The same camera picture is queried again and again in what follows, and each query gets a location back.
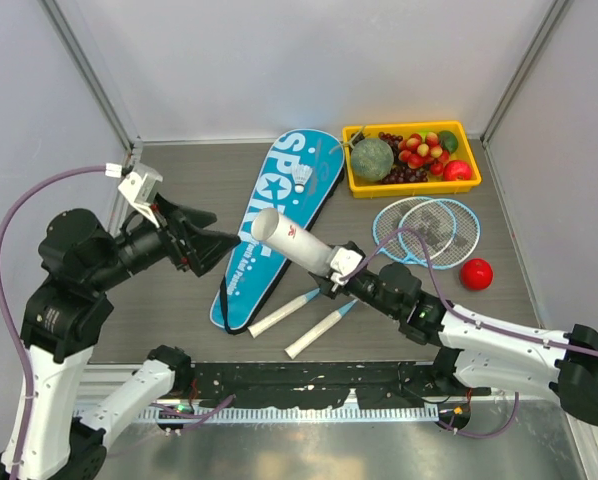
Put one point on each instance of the white shuttlecock tube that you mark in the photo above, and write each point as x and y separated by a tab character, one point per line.
286	237

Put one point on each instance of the yellow plastic tray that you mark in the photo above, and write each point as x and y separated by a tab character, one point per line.
435	185

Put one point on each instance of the blue racket bag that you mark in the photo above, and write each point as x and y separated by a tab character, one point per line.
253	270

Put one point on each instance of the red apple in tray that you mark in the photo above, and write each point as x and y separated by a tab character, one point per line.
457	170

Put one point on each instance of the green lime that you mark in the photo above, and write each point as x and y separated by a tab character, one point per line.
448	141

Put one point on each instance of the red apple on table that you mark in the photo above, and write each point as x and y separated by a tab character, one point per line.
476	274

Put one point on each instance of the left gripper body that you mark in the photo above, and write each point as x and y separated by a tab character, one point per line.
172	236

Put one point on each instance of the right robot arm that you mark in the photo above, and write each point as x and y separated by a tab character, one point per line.
475	351

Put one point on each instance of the red cherry cluster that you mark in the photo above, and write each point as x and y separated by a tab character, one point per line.
436	156

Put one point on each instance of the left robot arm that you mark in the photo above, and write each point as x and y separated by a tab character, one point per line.
62	323

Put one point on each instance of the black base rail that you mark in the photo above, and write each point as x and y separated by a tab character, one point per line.
316	385

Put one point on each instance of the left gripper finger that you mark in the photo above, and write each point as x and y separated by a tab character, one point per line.
177	218
205	249

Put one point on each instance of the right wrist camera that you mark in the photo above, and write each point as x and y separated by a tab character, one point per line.
341	264

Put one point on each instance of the right blue badminton racket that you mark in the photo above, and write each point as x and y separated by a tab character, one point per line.
450	230

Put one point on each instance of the dark grape bunch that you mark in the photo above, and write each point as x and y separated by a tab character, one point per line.
409	165

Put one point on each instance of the shuttlecock on racket bag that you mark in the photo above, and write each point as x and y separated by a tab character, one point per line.
301	174

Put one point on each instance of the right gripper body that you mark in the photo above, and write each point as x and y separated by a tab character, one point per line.
331	288

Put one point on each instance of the green melon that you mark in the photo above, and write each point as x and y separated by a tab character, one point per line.
371	159

